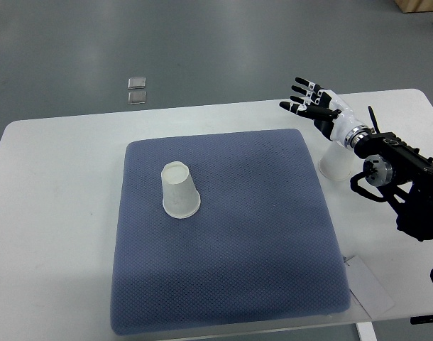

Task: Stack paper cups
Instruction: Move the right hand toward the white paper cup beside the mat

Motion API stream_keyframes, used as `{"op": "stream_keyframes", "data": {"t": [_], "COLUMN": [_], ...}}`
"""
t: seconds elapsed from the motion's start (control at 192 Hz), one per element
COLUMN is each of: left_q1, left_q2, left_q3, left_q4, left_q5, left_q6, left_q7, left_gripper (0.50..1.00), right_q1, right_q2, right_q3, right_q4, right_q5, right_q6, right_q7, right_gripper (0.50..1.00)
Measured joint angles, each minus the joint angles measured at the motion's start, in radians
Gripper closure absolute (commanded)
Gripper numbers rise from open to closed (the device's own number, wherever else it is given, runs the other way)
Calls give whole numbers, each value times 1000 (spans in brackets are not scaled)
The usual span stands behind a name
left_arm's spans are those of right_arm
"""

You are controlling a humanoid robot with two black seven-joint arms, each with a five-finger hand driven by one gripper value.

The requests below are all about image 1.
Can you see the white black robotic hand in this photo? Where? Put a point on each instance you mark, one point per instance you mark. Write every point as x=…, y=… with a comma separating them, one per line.
x=330, y=114

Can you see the white paper cup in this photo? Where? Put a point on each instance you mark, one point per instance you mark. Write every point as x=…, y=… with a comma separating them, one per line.
x=180, y=196
x=336, y=162

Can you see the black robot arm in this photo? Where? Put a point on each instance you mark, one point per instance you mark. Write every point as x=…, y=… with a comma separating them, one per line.
x=396, y=173

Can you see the wooden box corner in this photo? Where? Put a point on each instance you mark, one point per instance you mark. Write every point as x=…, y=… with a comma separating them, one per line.
x=415, y=6

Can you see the blue grey mesh cushion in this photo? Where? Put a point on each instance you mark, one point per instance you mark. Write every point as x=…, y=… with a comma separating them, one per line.
x=260, y=247

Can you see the white paper cup on cushion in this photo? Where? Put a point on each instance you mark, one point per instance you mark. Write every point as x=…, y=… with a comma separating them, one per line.
x=180, y=196

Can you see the white paper tag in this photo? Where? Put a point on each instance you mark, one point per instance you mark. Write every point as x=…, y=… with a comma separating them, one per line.
x=366, y=288

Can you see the upper metal floor plate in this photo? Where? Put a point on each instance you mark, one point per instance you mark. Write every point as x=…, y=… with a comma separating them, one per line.
x=138, y=82

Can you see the white table leg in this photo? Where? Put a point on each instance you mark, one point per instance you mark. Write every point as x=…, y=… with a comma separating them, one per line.
x=366, y=331

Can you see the black table control panel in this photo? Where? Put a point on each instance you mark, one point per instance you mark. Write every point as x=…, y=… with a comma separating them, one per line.
x=420, y=320

